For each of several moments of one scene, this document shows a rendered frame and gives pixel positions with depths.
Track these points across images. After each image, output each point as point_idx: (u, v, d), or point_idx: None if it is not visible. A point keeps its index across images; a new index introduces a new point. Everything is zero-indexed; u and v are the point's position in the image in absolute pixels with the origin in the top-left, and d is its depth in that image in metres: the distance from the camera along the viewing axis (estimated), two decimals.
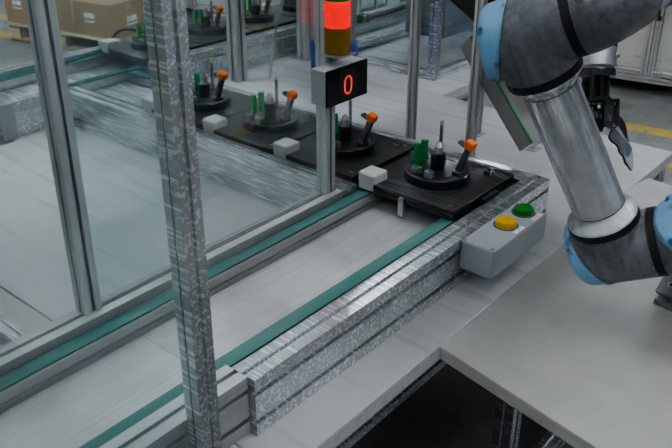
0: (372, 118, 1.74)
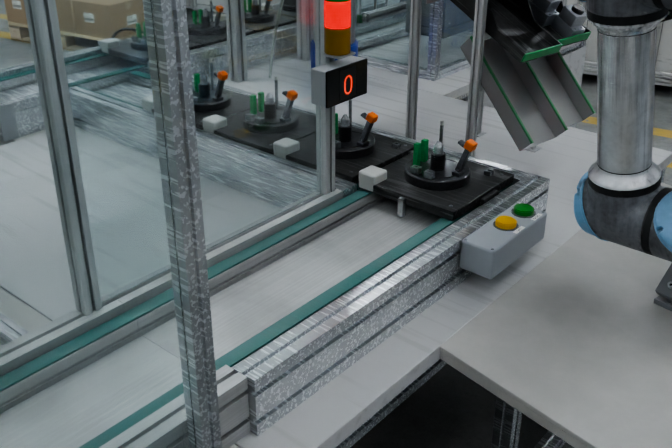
0: (372, 118, 1.74)
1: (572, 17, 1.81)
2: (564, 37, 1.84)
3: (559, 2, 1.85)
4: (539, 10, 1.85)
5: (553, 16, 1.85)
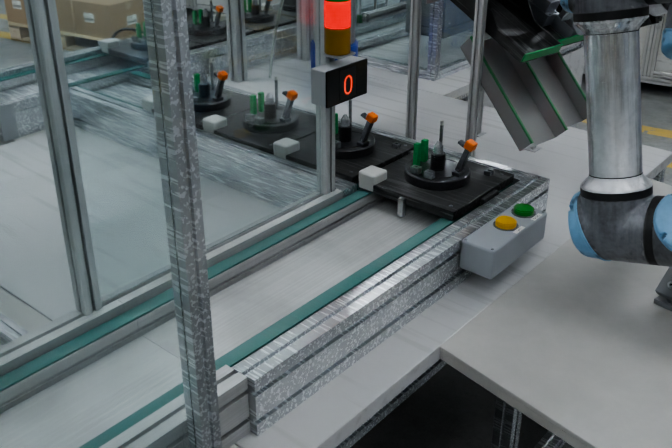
0: (372, 118, 1.74)
1: None
2: (564, 37, 1.84)
3: (559, 2, 1.85)
4: (539, 10, 1.85)
5: (553, 16, 1.85)
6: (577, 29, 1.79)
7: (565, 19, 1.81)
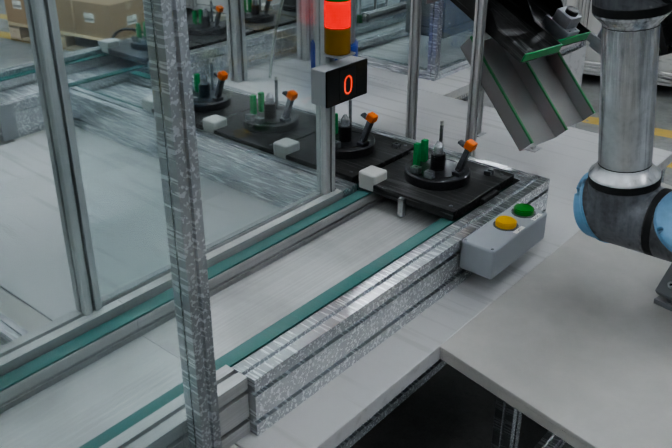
0: (372, 118, 1.74)
1: None
2: None
3: (580, 19, 1.81)
4: (559, 27, 1.82)
5: (573, 33, 1.82)
6: None
7: None
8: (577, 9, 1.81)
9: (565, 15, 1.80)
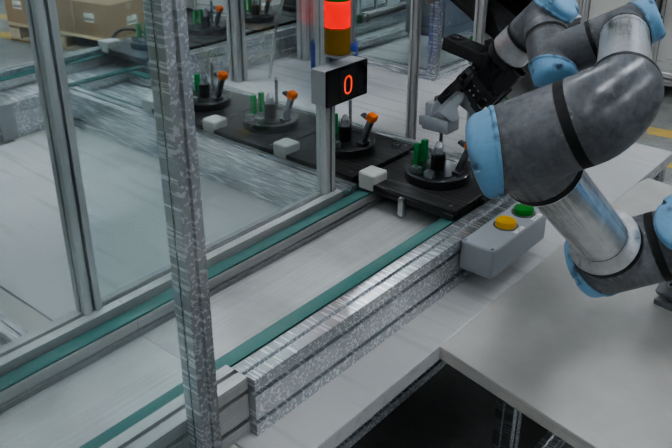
0: (372, 118, 1.74)
1: None
2: (441, 133, 1.62)
3: (580, 19, 1.81)
4: None
5: None
6: (449, 117, 1.58)
7: (433, 113, 1.60)
8: None
9: None
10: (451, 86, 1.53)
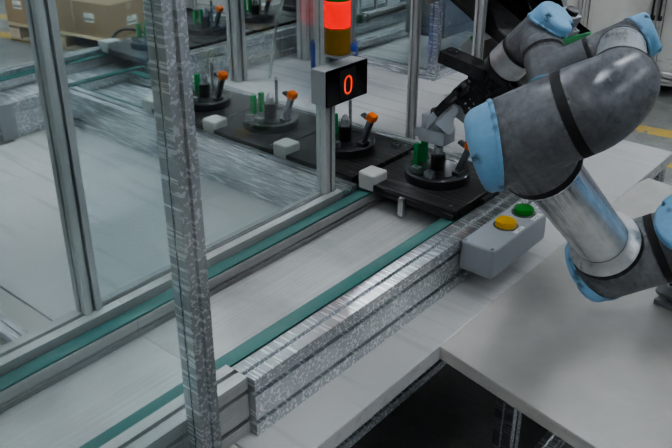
0: (372, 118, 1.74)
1: None
2: (438, 144, 1.64)
3: (580, 19, 1.81)
4: None
5: (573, 33, 1.82)
6: (445, 129, 1.59)
7: (429, 125, 1.61)
8: (577, 9, 1.81)
9: None
10: (447, 99, 1.55)
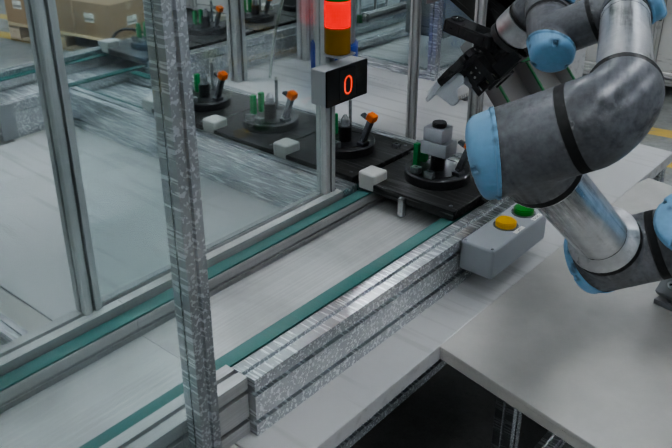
0: (372, 118, 1.74)
1: (438, 133, 1.62)
2: (440, 157, 1.64)
3: None
4: None
5: None
6: (448, 100, 1.55)
7: (431, 96, 1.57)
8: None
9: None
10: (453, 66, 1.51)
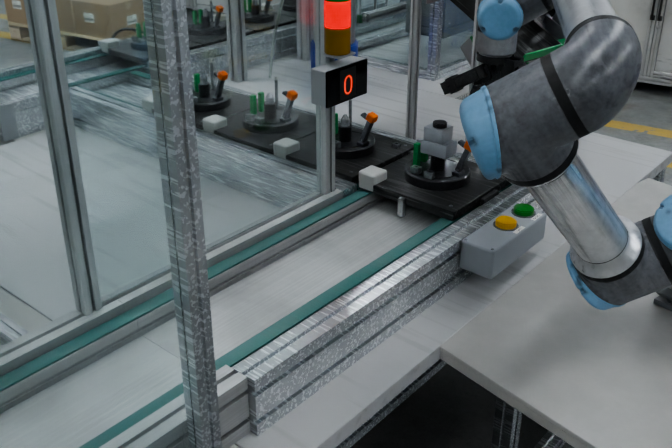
0: (372, 118, 1.74)
1: (438, 133, 1.62)
2: (440, 157, 1.64)
3: None
4: (559, 27, 1.82)
5: None
6: None
7: None
8: None
9: None
10: None
